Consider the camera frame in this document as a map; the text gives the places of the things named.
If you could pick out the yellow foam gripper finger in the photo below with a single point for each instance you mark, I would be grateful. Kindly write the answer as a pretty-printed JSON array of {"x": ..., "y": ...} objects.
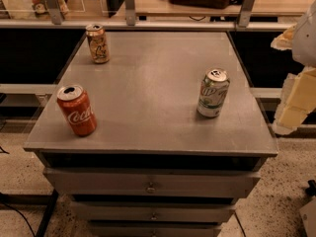
[{"x": 297, "y": 101}]

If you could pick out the white robot base corner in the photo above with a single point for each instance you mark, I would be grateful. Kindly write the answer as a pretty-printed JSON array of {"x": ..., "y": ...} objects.
[{"x": 308, "y": 211}]

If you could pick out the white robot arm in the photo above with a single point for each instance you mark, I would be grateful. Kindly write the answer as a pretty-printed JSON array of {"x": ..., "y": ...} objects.
[{"x": 300, "y": 39}]

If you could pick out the green white 7up can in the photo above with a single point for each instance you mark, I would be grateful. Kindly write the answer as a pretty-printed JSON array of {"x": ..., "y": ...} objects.
[{"x": 213, "y": 90}]

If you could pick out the tan gold soda can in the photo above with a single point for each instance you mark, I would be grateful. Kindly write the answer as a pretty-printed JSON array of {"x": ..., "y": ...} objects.
[{"x": 97, "y": 41}]

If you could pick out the red Coca-Cola can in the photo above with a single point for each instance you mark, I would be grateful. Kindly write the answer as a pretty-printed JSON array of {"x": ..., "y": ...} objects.
[{"x": 75, "y": 105}]

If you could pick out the grey drawer cabinet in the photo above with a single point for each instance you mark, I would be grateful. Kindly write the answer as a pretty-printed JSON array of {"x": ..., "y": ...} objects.
[{"x": 145, "y": 100}]

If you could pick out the middle grey drawer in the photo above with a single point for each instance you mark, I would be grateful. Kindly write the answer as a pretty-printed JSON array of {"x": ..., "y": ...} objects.
[{"x": 154, "y": 212}]

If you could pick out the grey drawer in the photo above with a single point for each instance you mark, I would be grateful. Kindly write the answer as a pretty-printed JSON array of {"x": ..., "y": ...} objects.
[
  {"x": 124, "y": 229},
  {"x": 154, "y": 212},
  {"x": 153, "y": 183}
]

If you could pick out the top grey drawer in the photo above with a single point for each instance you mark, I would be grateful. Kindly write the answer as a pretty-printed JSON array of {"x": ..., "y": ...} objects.
[{"x": 153, "y": 183}]

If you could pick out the bottom grey drawer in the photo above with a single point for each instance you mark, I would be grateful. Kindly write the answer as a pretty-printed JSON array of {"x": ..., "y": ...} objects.
[{"x": 124, "y": 229}]

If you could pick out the metal railing with posts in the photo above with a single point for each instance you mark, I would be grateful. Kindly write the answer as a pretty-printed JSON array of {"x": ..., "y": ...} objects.
[{"x": 19, "y": 14}]

